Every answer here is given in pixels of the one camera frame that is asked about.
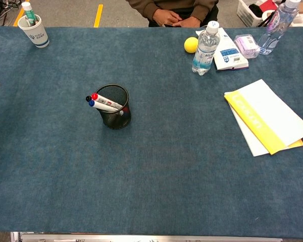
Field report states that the blue-label water bottle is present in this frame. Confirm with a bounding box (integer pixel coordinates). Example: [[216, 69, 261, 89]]
[[191, 20, 221, 76]]

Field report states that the white plastic basket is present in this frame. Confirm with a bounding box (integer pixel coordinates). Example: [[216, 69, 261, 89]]
[[236, 0, 286, 28]]

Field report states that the blue felt table cloth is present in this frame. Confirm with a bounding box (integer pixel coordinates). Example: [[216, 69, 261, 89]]
[[0, 26, 303, 239]]

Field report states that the blue-capped whiteboard marker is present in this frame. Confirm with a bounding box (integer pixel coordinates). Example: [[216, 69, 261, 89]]
[[88, 100, 119, 112]]

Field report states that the aluminium table edge rail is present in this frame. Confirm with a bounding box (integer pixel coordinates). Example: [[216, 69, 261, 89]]
[[10, 231, 283, 242]]

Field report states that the seated person in dark clothes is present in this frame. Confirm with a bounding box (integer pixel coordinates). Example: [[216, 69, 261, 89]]
[[126, 0, 219, 28]]

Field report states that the green tube with white cap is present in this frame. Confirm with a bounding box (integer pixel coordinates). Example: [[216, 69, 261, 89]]
[[21, 2, 37, 26]]

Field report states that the pink-label water bottle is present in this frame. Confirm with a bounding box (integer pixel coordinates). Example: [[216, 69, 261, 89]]
[[257, 0, 301, 55]]

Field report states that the red-capped whiteboard marker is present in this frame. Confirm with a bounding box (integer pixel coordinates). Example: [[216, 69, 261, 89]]
[[91, 93, 124, 109]]

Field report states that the yellow and white Lexicon book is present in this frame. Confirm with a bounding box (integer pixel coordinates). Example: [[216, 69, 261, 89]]
[[223, 79, 303, 156]]

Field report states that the yellow foam ball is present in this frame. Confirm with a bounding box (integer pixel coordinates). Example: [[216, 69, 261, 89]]
[[183, 37, 199, 53]]

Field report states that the white notebook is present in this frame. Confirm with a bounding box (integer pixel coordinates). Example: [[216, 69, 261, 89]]
[[229, 105, 271, 157]]

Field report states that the red item in basket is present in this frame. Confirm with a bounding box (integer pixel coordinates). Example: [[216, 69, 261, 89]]
[[257, 0, 279, 12]]

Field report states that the white paper cup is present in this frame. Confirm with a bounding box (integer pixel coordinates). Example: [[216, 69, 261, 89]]
[[17, 14, 51, 48]]

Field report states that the black mesh pen holder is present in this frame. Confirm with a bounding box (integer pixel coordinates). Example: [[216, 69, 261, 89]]
[[93, 84, 132, 130]]

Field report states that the clear box with purple contents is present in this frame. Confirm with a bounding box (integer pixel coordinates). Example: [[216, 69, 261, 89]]
[[233, 34, 261, 59]]

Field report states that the white blue box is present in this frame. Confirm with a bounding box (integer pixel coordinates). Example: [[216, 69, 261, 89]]
[[194, 27, 250, 71]]

